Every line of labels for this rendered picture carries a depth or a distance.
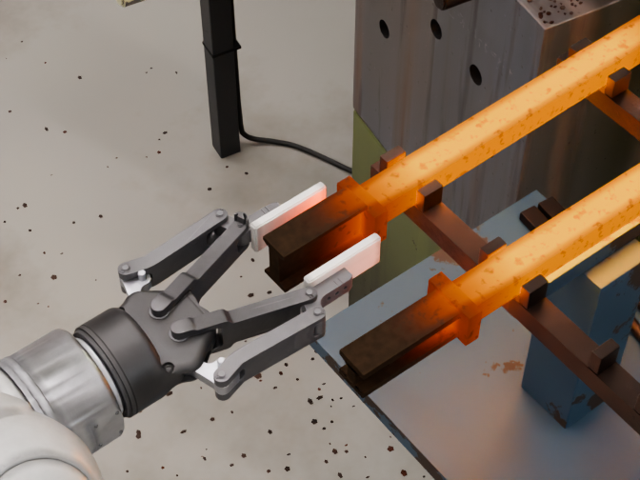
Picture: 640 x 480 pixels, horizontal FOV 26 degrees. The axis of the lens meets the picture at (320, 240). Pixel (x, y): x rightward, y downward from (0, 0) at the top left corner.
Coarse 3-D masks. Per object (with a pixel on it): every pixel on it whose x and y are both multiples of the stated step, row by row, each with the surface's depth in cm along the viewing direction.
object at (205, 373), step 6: (222, 360) 98; (204, 366) 99; (210, 366) 99; (216, 366) 99; (192, 372) 99; (198, 372) 98; (204, 372) 98; (210, 372) 98; (198, 378) 99; (204, 378) 98; (210, 378) 98; (234, 378) 98; (210, 384) 98; (234, 384) 99; (216, 390) 98; (222, 390) 98; (228, 390) 98
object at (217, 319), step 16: (304, 288) 102; (256, 304) 101; (272, 304) 101; (288, 304) 101; (304, 304) 102; (176, 320) 99; (192, 320) 100; (208, 320) 100; (224, 320) 100; (240, 320) 100; (256, 320) 101; (272, 320) 102; (288, 320) 102; (176, 336) 99; (224, 336) 101; (240, 336) 102
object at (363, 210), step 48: (624, 48) 119; (528, 96) 115; (576, 96) 117; (432, 144) 112; (480, 144) 112; (336, 192) 107; (384, 192) 108; (288, 240) 104; (336, 240) 108; (288, 288) 106
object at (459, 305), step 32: (608, 192) 108; (544, 224) 106; (576, 224) 106; (608, 224) 107; (512, 256) 104; (544, 256) 104; (576, 256) 107; (448, 288) 102; (480, 288) 102; (512, 288) 103; (416, 320) 100; (448, 320) 100; (480, 320) 101; (352, 352) 98; (384, 352) 98; (416, 352) 101; (352, 384) 99; (384, 384) 100
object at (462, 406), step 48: (384, 288) 137; (336, 336) 133; (480, 336) 133; (528, 336) 133; (432, 384) 129; (480, 384) 129; (432, 432) 126; (480, 432) 126; (528, 432) 126; (576, 432) 126; (624, 432) 126
